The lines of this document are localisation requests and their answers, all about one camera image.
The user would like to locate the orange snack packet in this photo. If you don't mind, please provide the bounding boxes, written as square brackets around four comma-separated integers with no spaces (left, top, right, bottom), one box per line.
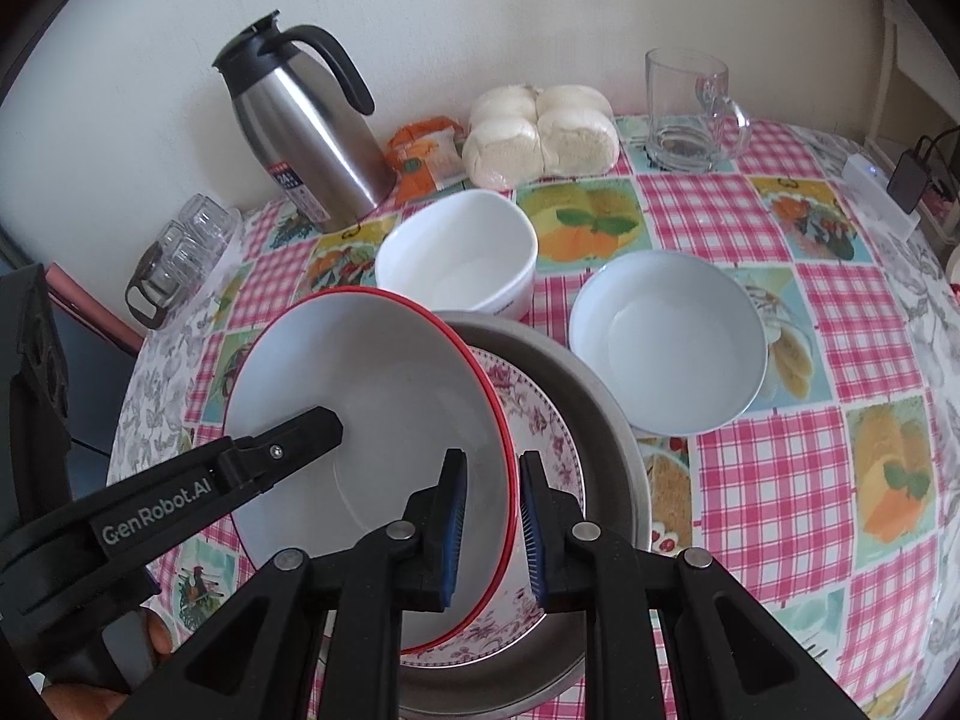
[386,116,470,203]

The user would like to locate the person's left hand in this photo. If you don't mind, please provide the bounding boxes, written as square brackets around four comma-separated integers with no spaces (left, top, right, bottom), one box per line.
[37,610,179,720]

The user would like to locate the bag of white buns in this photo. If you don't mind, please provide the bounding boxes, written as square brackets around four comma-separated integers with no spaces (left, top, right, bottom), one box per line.
[461,84,622,190]

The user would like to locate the floral print plate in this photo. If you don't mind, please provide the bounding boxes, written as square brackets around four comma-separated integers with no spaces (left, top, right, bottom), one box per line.
[397,345,587,667]

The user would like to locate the pink chair backrest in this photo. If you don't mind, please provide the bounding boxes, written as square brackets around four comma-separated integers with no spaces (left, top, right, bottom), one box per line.
[45,262,143,357]

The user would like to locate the white power box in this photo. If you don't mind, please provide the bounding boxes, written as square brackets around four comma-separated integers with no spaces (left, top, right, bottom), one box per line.
[844,154,922,241]

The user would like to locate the clear drinking glass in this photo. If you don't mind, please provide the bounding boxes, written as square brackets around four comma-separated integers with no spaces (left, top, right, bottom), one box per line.
[180,193,242,252]
[159,219,207,271]

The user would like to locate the stainless steel thermos jug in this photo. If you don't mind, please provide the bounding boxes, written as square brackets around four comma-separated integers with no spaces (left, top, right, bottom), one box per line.
[212,11,395,233]

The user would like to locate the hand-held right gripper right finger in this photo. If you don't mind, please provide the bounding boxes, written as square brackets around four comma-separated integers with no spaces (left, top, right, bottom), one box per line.
[519,450,856,720]

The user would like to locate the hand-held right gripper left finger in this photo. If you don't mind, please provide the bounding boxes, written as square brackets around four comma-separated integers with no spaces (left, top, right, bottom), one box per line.
[131,448,470,720]

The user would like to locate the white tray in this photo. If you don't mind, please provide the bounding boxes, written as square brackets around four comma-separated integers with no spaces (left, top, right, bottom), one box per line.
[146,206,245,331]

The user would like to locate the red-rimmed white bowl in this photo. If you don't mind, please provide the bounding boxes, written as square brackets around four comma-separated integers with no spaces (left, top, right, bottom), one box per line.
[223,287,521,653]

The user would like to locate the glass teapot with dark handle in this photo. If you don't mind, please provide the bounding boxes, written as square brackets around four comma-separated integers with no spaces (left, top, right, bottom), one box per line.
[125,238,197,331]

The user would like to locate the black charger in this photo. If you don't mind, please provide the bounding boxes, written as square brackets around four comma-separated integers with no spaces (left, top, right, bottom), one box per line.
[887,136,950,215]

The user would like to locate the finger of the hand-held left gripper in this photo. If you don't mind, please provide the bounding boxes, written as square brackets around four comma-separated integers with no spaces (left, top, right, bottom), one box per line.
[88,406,344,565]

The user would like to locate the pale blue bowl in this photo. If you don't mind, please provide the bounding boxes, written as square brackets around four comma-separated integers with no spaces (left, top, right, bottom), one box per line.
[568,251,770,436]

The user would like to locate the pink checked fruit-print tablecloth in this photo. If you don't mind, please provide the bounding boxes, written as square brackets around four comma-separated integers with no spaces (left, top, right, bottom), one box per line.
[105,114,960,720]

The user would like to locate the clear glass mug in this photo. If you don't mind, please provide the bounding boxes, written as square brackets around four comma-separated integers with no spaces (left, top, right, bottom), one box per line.
[645,49,753,172]

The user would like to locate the white deep bowl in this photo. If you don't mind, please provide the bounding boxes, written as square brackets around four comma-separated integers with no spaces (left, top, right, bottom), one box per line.
[375,189,539,320]

